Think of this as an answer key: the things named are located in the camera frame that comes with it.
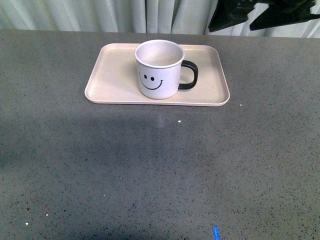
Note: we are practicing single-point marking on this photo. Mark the beige rectangular tray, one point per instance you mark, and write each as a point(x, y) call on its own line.
point(114, 78)

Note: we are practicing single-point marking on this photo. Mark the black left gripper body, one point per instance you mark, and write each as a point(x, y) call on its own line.
point(229, 13)

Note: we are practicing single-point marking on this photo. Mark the white smiley face mug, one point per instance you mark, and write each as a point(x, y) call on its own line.
point(159, 64)

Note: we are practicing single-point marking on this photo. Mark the white curtain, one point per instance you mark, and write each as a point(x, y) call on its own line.
point(190, 17)

